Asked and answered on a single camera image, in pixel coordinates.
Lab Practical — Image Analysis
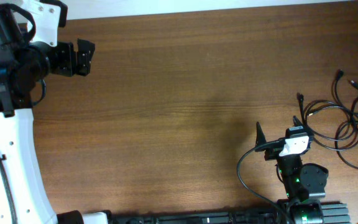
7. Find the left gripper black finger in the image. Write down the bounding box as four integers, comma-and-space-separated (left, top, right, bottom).
77, 39, 95, 58
76, 50, 91, 76

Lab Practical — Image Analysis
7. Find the black HDMI cable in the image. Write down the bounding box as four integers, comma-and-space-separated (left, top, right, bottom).
296, 92, 358, 152

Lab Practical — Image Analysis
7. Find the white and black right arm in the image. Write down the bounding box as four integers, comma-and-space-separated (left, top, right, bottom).
255, 117, 329, 223

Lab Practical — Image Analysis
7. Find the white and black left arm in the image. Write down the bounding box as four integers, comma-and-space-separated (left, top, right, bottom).
0, 1, 112, 223

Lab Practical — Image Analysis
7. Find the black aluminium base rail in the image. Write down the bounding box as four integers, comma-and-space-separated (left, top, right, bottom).
108, 202, 351, 224

